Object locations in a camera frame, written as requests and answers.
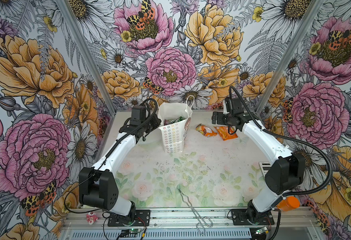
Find white printed paper bag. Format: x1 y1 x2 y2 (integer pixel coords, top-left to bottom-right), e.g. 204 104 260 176
158 103 193 153

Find round green snack packet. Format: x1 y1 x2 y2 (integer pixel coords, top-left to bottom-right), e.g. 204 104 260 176
170 117 185 124

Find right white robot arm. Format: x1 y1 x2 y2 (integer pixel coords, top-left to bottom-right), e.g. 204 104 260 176
211 97 304 225

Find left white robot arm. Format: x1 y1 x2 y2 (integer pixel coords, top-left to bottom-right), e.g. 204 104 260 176
79 112 161 219

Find orange red snack bag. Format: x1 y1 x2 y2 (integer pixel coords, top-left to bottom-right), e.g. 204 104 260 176
214 126 238 141

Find orange snack packet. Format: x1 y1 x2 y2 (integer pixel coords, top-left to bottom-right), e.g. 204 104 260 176
195 124 217 138

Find white calculator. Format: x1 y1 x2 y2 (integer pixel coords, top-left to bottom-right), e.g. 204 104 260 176
259 162 271 177

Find orange plastic bottle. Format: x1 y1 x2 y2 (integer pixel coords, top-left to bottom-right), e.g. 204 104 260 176
277 196 300 212

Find pink white small toy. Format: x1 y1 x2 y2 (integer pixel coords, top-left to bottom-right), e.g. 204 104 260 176
86 212 99 225

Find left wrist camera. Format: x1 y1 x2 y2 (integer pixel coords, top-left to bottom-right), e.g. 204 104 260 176
129 105 146 126

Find right black corrugated cable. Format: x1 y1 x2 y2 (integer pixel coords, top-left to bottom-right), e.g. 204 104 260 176
227 86 333 199

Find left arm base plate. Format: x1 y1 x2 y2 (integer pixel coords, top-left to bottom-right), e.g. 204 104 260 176
107 210 151 227

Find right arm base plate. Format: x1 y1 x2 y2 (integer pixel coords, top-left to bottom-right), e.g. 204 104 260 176
228 209 275 226

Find metal wire tongs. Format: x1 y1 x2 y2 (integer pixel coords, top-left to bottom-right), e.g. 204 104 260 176
178 189 213 236

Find aluminium front rail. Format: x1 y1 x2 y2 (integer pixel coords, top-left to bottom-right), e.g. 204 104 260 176
62 206 318 230

